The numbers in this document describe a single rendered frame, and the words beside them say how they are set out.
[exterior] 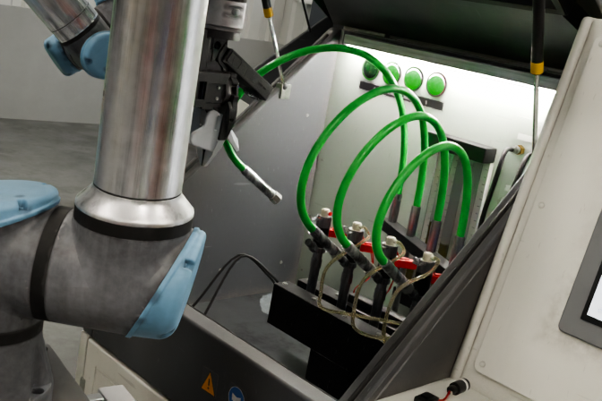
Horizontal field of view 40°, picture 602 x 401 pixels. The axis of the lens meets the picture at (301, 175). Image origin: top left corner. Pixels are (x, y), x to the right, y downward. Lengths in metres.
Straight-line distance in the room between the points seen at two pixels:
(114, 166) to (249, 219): 1.06
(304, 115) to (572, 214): 0.78
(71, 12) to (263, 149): 0.63
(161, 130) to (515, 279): 0.69
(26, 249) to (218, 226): 0.99
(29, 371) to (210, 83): 0.53
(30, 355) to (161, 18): 0.37
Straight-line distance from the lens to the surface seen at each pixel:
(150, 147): 0.77
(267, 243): 1.89
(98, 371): 1.69
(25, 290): 0.83
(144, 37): 0.76
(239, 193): 1.79
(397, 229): 1.62
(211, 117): 1.26
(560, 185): 1.28
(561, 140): 1.30
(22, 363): 0.89
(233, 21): 1.23
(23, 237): 0.83
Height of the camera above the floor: 1.50
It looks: 12 degrees down
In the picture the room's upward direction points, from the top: 10 degrees clockwise
